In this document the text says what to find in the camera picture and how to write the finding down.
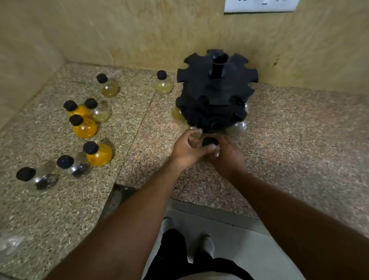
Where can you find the person's left white shoe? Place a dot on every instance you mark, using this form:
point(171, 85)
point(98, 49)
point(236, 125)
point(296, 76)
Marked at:
point(167, 225)

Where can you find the person's black trousers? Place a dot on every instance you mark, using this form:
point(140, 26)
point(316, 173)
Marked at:
point(175, 259)

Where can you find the orange jar black cap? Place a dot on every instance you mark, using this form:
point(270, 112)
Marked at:
point(85, 128)
point(79, 110)
point(99, 155)

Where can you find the person's right hand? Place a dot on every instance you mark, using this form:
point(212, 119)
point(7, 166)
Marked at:
point(229, 161)

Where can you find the person's left forearm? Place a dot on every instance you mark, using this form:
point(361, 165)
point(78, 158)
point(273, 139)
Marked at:
point(129, 228)

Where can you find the person's white shoe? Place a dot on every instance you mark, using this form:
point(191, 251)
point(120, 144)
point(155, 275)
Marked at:
point(167, 225)
point(208, 245)

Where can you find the clear plastic wrapper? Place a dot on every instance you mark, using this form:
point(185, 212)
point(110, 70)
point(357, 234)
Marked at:
point(11, 243)

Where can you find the white wall switch plate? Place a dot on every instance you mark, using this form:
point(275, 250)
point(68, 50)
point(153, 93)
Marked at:
point(261, 5)

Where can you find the clear jar black cap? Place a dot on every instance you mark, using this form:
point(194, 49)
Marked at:
point(209, 141)
point(240, 127)

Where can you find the pale yellow jar black cap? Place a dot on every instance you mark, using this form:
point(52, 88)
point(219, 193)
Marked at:
point(163, 84)
point(109, 88)
point(101, 112)
point(176, 114)

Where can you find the person's right fingers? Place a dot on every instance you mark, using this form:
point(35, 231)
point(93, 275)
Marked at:
point(227, 142)

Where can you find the person's left thumb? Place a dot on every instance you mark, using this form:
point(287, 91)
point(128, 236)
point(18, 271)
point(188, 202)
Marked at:
point(206, 149)

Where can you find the person's right forearm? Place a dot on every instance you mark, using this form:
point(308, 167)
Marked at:
point(299, 228)

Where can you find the clear jar with dark contents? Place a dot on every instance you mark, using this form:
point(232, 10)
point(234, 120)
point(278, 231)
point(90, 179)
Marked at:
point(73, 167)
point(40, 178)

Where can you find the person's left hand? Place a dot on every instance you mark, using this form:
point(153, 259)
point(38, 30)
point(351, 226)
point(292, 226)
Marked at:
point(184, 153)

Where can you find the black revolving jar rack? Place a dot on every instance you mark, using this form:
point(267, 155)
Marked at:
point(216, 92)

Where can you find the person's right white shoe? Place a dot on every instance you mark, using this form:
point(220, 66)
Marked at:
point(208, 245)

